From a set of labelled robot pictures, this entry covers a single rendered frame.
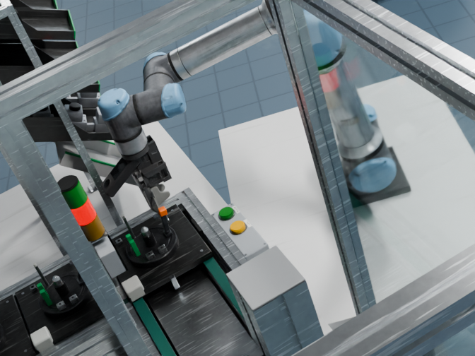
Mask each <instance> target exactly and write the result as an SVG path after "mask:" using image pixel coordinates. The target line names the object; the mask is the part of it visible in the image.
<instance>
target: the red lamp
mask: <svg viewBox="0 0 475 356"><path fill-rule="evenodd" d="M71 212H72V213H73V215H74V217H75V219H76V220H77V222H78V224H79V225H87V224H89V223H91V222H92V221H93V220H94V219H95V217H96V212H95V209H94V207H93V205H92V204H91V202H90V200H89V198H88V199H87V201H86V202H85V203H84V204H83V205H82V206H81V207H80V208H77V209H71Z"/></svg>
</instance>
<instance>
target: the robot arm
mask: <svg viewBox="0 0 475 356"><path fill-rule="evenodd" d="M273 34H278V33H277V30H276V26H275V22H274V18H273V15H272V12H271V7H270V5H269V0H263V1H262V4H261V5H260V6H258V7H256V8H254V9H252V10H250V11H248V12H246V13H244V14H242V15H241V16H238V17H237V18H234V19H232V20H230V21H228V22H227V23H225V24H223V25H221V26H219V27H217V28H215V29H213V30H211V31H210V32H208V33H206V34H204V35H202V36H200V37H198V38H196V39H194V40H192V41H191V42H188V43H187V44H184V45H182V46H181V47H178V48H177V49H175V50H173V51H171V52H169V53H167V54H166V53H163V52H155V53H152V54H150V55H149V56H148V57H147V58H146V60H145V62H144V67H143V92H141V93H137V94H134V95H129V94H128V93H127V92H126V90H124V89H121V88H119V89H116V88H114V89H111V90H108V91H107V92H105V93H103V94H102V95H101V96H100V98H99V100H98V107H99V110H100V113H101V115H102V119H103V121H105V124H106V126H107V128H108V130H109V132H110V134H111V136H112V139H113V141H114V142H115V145H116V147H117V149H118V151H119V153H120V154H121V156H122V158H121V159H120V160H119V162H118V163H117V164H116V165H115V167H114V168H113V169H112V171H111V172H110V173H109V174H108V176H107V177H106V178H105V180H104V181H103V182H102V184H101V187H102V189H103V191H104V192H105V194H106V195H108V196H110V197H114V196H115V194H116V193H117V192H118V191H119V189H120V188H121V187H122V185H123V184H124V183H125V181H126V180H127V179H128V178H129V176H130V175H132V177H133V178H134V181H135V182H136V184H137V185H138V186H139V188H140V190H141V193H142V194H143V196H144V198H145V200H146V202H147V204H148V205H149V207H150V209H151V210H152V211H154V212H156V213H158V212H159V210H158V207H159V205H160V204H161V203H162V202H164V201H165V200H166V199H167V198H169V197H170V192H169V191H164V190H165V185H164V184H160V183H161V182H166V181H168V180H169V179H172V177H171V175H170V172H169V170H168V167H167V165H166V163H165V162H164V160H163V159H162V157H161V154H160V152H159V149H158V147H157V145H156V142H155V141H154V140H153V139H152V137H151V136H150V135H148V136H146V135H145V133H144V131H143V128H142V125H145V124H150V123H153V122H155V121H160V120H163V119H167V118H168V119H170V118H173V117H174V116H177V115H179V114H183V113H184V112H185V111H186V108H187V106H186V102H185V98H184V94H183V92H182V89H181V86H180V84H178V83H179V82H180V81H183V80H184V79H186V78H189V77H190V76H193V75H194V74H196V73H198V72H200V71H203V70H204V69H207V68H208V67H210V66H212V65H214V64H216V63H218V62H220V61H222V60H224V59H226V58H228V57H230V56H232V55H234V54H236V53H238V52H240V51H242V50H244V49H246V48H248V47H250V46H252V45H254V44H256V43H258V42H260V41H262V40H264V39H265V38H267V37H269V36H271V35H273Z"/></svg>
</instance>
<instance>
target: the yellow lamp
mask: <svg viewBox="0 0 475 356"><path fill-rule="evenodd" d="M80 227H81V229H82V231H83V233H84V235H85V236H86V238H87V240H88V241H89V242H92V241H95V240H97V239H99V238H101V237H102V236H103V234H104V232H105V228H104V226H103V225H102V223H101V221H100V219H99V217H98V215H97V214H96V217H95V219H94V220H93V221H92V222H90V223H89V224H87V225H81V226H80Z"/></svg>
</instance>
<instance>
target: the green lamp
mask: <svg viewBox="0 0 475 356"><path fill-rule="evenodd" d="M61 194H62V196H63V197H64V199H65V201H66V202H67V204H68V206H69V207H70V209H77V208H80V207H81V206H82V205H83V204H84V203H85V202H86V201H87V199H88V197H87V194H86V193H85V191H84V189H83V187H82V185H81V183H80V182H79V181H78V184H77V185H76V186H75V187H74V188H73V189H72V190H70V191H66V192H62V193H61Z"/></svg>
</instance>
